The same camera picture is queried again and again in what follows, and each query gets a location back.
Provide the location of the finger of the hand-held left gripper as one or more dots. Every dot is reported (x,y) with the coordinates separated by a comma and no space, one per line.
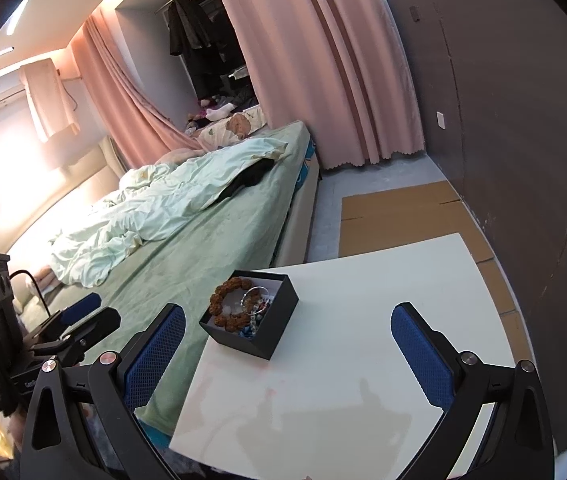
(98,325)
(83,307)

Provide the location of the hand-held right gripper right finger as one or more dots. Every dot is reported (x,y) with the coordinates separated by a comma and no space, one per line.
(421,355)

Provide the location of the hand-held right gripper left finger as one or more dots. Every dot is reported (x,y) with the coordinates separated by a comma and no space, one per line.
(156,360)

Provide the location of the black jewelry box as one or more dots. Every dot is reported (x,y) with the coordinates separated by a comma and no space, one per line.
(276,327)

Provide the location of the pink pillow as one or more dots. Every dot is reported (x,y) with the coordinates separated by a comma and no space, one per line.
(45,277)

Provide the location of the beige headboard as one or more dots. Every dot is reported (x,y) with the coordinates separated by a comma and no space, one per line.
(53,200)

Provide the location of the light green duvet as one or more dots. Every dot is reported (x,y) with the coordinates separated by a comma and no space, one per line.
(153,210)

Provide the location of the bed with green sheet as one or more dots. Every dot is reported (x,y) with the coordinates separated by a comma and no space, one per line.
(213,240)

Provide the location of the brown cardboard sheet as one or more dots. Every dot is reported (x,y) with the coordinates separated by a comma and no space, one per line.
(393,220)

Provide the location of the pink cloth cover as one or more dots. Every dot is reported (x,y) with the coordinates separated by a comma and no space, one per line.
(48,100)

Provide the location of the black garment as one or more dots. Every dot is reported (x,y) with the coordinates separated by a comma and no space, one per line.
(256,172)

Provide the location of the white air conditioner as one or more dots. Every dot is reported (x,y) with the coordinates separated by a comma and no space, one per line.
(8,92)

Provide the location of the printed cream pillow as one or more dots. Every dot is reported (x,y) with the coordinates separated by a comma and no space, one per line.
(213,132)

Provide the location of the draped pink curtain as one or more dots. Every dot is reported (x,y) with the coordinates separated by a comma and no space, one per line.
(113,85)

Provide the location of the white socks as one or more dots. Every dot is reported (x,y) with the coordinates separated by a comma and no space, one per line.
(221,111)

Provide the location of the ceiling light strip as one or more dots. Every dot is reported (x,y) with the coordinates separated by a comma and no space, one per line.
(15,17)

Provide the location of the hanging dark clothes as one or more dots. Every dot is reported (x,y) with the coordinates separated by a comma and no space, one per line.
(188,25)

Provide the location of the wide pink curtain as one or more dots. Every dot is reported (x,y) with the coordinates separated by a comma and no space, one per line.
(323,60)

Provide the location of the white wall socket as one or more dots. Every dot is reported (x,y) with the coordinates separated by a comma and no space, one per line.
(441,120)

